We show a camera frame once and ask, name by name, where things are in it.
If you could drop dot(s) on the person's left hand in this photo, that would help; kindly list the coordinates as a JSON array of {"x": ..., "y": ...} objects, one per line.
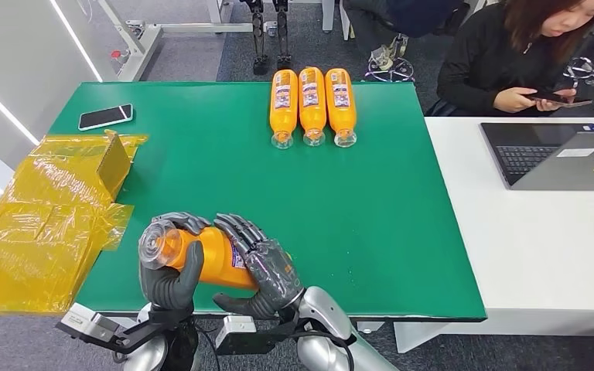
[{"x": 550, "y": 105}]

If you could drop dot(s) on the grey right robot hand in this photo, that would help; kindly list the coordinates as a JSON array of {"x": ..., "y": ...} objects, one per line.
[{"x": 274, "y": 276}]

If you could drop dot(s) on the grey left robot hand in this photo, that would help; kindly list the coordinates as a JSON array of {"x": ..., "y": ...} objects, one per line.
[{"x": 166, "y": 289}]

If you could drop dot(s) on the person's right hand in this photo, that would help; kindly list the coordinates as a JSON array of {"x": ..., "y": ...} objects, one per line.
[{"x": 512, "y": 100}]

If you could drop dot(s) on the person's dark smartphone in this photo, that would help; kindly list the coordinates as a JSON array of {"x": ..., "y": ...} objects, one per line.
[{"x": 566, "y": 101}]

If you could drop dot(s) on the orange juice bottle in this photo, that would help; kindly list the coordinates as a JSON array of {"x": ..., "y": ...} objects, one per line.
[
  {"x": 341, "y": 115},
  {"x": 215, "y": 261},
  {"x": 312, "y": 112},
  {"x": 283, "y": 112}
]

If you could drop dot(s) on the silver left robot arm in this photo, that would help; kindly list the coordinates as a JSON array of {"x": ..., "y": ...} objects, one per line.
[{"x": 148, "y": 358}]

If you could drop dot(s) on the person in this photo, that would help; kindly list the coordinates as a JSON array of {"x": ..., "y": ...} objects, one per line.
[{"x": 481, "y": 61}]

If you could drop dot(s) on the chrome chair base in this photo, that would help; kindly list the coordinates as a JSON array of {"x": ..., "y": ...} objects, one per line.
[{"x": 584, "y": 69}]

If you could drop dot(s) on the open black laptop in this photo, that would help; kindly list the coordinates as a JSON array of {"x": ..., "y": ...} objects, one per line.
[{"x": 522, "y": 153}]

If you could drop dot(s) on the green table mat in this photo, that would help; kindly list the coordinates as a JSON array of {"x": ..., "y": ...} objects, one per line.
[{"x": 328, "y": 205}]

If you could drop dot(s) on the dark office chair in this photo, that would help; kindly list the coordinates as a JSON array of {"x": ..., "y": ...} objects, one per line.
[{"x": 420, "y": 15}]

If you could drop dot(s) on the yellow film-wrapped cardboard box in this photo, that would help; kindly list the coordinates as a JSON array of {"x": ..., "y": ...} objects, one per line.
[{"x": 41, "y": 230}]

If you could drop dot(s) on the white table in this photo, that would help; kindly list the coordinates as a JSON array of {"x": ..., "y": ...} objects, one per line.
[{"x": 532, "y": 246}]

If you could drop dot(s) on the black smartphone with pale case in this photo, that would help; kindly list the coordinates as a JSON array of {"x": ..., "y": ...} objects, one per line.
[{"x": 105, "y": 117}]

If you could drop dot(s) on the white desk leg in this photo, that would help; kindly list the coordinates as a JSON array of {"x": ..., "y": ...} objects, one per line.
[{"x": 329, "y": 15}]

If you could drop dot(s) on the black robot leg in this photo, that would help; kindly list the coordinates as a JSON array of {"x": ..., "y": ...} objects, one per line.
[
  {"x": 282, "y": 41},
  {"x": 259, "y": 41}
]

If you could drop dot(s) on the small red knob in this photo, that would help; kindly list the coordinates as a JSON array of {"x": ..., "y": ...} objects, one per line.
[{"x": 116, "y": 55}]

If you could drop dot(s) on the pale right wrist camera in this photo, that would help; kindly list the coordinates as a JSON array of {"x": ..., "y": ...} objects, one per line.
[{"x": 238, "y": 327}]

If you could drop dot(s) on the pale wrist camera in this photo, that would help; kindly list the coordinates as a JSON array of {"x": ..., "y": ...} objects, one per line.
[
  {"x": 238, "y": 327},
  {"x": 84, "y": 322}
]

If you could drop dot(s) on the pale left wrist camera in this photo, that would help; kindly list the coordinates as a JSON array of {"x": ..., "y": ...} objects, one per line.
[{"x": 84, "y": 322}]

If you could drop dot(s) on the white metal stand frame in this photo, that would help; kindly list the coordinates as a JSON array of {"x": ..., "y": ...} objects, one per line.
[{"x": 143, "y": 51}]

